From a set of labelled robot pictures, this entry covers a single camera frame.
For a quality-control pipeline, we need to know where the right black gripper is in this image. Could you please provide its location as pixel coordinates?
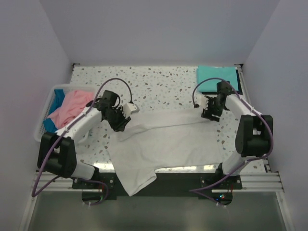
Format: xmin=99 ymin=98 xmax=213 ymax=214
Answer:
xmin=201 ymin=96 xmax=226 ymax=122

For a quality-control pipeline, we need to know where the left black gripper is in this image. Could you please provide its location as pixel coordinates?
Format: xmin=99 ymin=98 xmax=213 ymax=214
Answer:
xmin=105 ymin=106 xmax=131 ymax=132

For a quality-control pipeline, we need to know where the white t shirt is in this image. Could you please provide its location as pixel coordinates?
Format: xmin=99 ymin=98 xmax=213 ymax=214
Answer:
xmin=81 ymin=108 xmax=223 ymax=197

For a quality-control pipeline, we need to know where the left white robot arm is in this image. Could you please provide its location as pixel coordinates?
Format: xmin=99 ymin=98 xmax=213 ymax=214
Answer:
xmin=37 ymin=90 xmax=138 ymax=189

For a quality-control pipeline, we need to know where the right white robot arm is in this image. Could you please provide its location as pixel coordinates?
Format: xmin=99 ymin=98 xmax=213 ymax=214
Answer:
xmin=201 ymin=79 xmax=273 ymax=189

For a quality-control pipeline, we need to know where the folded black t shirt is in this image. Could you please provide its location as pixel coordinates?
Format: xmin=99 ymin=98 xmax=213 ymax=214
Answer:
xmin=201 ymin=69 xmax=243 ymax=95

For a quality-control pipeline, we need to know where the folded teal t shirt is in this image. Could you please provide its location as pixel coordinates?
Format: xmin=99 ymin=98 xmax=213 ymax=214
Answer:
xmin=196 ymin=65 xmax=239 ymax=92

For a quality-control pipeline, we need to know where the pink t shirt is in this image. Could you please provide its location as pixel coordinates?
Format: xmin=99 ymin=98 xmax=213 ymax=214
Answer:
xmin=44 ymin=90 xmax=94 ymax=132

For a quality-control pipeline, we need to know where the blue t shirt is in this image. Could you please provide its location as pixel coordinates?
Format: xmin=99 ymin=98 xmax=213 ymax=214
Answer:
xmin=43 ymin=89 xmax=65 ymax=132

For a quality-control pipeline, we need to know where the white plastic basket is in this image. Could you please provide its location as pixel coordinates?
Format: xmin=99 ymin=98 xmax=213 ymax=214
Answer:
xmin=34 ymin=84 xmax=96 ymax=143

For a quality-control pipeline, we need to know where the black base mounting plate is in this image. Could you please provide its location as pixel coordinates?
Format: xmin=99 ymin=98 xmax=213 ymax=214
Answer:
xmin=72 ymin=173 xmax=243 ymax=205

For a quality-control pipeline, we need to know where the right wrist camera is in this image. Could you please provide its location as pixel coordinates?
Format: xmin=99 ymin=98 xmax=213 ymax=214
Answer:
xmin=198 ymin=95 xmax=209 ymax=110

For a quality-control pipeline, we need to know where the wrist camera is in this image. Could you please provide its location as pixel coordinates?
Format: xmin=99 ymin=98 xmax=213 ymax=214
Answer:
xmin=198 ymin=95 xmax=209 ymax=110
xmin=123 ymin=103 xmax=140 ymax=117

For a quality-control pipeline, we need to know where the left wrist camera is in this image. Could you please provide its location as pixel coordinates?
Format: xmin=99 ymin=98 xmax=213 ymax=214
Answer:
xmin=123 ymin=103 xmax=140 ymax=117

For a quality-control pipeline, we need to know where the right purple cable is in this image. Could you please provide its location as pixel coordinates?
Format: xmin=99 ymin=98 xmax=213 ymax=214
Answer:
xmin=189 ymin=77 xmax=274 ymax=202

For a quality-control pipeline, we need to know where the aluminium frame rail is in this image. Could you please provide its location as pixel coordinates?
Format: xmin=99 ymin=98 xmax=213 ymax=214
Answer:
xmin=44 ymin=165 xmax=283 ymax=192

